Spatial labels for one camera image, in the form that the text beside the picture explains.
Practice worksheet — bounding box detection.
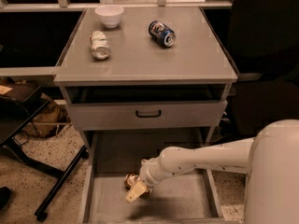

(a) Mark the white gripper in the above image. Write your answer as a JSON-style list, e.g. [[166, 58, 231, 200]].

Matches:
[[125, 158, 165, 203]]

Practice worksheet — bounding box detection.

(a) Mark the crushed orange can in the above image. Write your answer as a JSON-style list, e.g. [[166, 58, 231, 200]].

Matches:
[[124, 173, 139, 189]]

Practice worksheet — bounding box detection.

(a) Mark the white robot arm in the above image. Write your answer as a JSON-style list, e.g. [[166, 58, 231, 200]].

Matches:
[[126, 119, 299, 224]]

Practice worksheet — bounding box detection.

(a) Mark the open grey middle drawer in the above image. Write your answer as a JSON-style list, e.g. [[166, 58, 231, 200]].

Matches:
[[78, 129, 223, 224]]

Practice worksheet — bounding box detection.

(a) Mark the grey top drawer front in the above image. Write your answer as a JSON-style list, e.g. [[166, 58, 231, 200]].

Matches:
[[67, 101, 227, 131]]

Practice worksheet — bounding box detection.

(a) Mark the grey drawer cabinet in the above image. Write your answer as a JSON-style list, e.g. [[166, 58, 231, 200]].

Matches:
[[53, 6, 239, 224]]

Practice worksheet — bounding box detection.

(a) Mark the white green crushed can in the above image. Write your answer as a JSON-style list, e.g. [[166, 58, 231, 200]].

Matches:
[[90, 31, 111, 60]]

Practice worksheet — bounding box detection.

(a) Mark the blue soda can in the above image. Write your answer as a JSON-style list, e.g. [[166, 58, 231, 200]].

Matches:
[[149, 21, 176, 48]]

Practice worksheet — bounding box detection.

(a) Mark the brown bag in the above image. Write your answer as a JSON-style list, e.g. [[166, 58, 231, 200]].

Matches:
[[22, 93, 66, 138]]

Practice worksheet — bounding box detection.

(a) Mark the black shoe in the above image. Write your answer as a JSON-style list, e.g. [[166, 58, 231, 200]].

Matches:
[[0, 187, 11, 210]]

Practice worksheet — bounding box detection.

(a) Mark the black side table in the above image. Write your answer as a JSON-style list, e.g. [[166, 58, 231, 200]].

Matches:
[[0, 83, 90, 223]]

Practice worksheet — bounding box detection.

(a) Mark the white bowl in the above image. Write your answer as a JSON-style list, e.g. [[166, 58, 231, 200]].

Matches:
[[95, 5, 124, 28]]

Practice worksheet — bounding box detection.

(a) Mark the black office chair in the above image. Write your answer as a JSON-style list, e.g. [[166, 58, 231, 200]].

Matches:
[[223, 0, 299, 142]]

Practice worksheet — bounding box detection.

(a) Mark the black drawer handle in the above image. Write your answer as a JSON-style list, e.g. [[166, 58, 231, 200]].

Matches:
[[135, 110, 162, 119]]

